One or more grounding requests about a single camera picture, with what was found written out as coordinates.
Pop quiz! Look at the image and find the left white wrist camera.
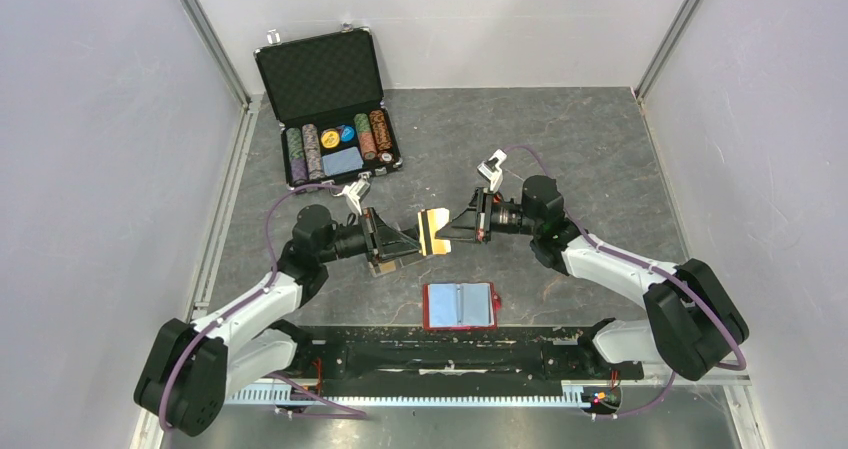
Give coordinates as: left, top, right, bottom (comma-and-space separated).
341, 177, 371, 216

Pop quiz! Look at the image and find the blue poker chip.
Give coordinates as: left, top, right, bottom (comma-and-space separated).
338, 125, 356, 143

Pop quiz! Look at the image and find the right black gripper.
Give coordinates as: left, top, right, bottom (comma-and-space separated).
436, 187, 541, 244

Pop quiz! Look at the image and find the red leather card holder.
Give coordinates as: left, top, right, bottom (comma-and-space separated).
422, 282, 501, 331

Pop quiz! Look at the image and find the blue card deck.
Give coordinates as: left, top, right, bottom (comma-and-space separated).
322, 147, 364, 176

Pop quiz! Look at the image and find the yellow poker chip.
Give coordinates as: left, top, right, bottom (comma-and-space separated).
320, 129, 341, 149

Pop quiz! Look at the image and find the gold black striped card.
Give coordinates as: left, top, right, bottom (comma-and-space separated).
417, 208, 451, 257

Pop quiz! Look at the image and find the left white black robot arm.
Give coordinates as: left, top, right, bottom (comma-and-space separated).
133, 205, 435, 436

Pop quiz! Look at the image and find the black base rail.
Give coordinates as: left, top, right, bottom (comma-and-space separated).
271, 319, 665, 400

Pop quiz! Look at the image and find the clear box with black cards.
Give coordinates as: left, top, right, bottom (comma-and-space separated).
368, 253, 426, 277

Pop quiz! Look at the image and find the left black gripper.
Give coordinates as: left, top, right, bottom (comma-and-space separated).
318, 206, 421, 265

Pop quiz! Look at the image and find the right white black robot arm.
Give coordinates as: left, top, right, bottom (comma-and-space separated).
435, 175, 750, 381

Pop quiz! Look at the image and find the black poker chip case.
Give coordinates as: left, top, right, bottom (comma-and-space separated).
254, 27, 403, 188

